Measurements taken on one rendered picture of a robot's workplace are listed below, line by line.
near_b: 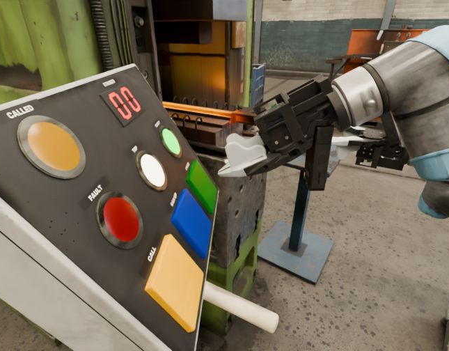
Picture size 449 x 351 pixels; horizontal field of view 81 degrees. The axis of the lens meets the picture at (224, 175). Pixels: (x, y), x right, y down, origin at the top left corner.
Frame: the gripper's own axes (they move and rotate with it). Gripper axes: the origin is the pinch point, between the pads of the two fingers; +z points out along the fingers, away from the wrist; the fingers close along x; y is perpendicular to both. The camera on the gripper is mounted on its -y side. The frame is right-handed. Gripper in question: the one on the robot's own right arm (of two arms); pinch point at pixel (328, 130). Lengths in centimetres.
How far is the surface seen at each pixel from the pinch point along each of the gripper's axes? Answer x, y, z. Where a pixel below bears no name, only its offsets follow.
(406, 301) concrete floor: 47, 100, -49
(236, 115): -1.4, -0.9, 28.6
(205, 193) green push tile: -45.7, -0.8, 12.6
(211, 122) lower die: -7.0, 0.8, 34.6
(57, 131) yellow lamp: -65, -17, 15
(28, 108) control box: -66, -19, 16
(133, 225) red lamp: -63, -8, 9
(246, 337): -10, 99, 17
